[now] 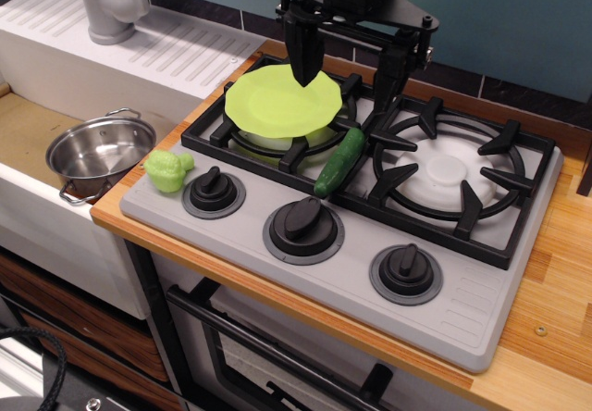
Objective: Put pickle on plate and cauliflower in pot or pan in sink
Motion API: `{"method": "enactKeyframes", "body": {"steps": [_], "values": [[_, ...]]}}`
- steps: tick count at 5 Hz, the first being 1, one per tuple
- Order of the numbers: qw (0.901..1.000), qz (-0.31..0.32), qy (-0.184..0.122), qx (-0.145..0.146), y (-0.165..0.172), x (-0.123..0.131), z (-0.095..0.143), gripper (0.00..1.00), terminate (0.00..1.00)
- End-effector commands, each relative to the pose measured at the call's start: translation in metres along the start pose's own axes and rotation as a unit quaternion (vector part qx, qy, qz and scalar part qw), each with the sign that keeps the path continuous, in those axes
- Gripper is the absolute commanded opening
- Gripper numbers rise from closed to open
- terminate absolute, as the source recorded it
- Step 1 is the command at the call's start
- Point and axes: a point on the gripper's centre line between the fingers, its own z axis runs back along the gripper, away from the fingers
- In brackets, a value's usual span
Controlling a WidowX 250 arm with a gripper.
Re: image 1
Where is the black braided cable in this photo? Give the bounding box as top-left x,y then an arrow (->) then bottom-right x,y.
0,326 -> 68,411

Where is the black right burner grate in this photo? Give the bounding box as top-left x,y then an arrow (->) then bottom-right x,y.
330,98 -> 563,269

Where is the black stove knob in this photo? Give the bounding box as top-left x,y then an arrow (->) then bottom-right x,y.
263,196 -> 345,266
369,243 -> 443,306
182,166 -> 246,220

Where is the black middle stove knob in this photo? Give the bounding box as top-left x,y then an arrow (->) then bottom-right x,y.
263,196 -> 345,266

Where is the small steel pot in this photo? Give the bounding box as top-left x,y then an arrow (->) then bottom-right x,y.
45,107 -> 156,206

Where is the black burner grate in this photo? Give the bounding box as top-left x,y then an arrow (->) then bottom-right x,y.
330,98 -> 563,269
181,73 -> 374,198

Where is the lime green plastic plate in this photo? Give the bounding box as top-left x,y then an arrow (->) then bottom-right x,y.
225,64 -> 342,139

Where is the grey toy faucet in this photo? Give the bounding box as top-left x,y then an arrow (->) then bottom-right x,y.
82,0 -> 150,45

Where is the light green toy cauliflower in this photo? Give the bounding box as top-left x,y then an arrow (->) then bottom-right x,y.
143,150 -> 194,193

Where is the wooden drawer front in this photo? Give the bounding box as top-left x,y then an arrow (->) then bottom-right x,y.
1,249 -> 179,410

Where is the black right stove knob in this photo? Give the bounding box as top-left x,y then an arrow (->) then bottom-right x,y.
369,243 -> 443,306

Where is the green toy pickle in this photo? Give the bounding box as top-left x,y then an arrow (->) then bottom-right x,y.
314,128 -> 366,198

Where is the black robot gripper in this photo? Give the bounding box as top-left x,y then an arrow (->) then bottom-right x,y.
277,0 -> 439,136

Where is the black oven door handle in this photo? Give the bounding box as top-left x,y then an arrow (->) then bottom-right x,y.
166,279 -> 392,410

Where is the black left burner grate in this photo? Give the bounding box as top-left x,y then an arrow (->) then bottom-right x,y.
181,73 -> 374,198

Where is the grey toy stove top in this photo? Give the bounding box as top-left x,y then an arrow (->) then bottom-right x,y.
118,84 -> 565,375

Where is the black left stove knob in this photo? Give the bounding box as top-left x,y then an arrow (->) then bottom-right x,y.
182,166 -> 246,220

